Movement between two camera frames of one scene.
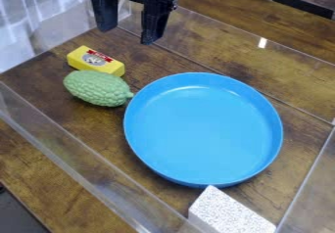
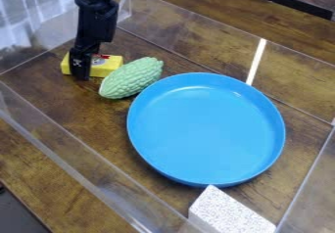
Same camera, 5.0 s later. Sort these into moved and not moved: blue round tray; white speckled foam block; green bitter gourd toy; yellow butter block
Moved: green bitter gourd toy; yellow butter block
Not moved: blue round tray; white speckled foam block
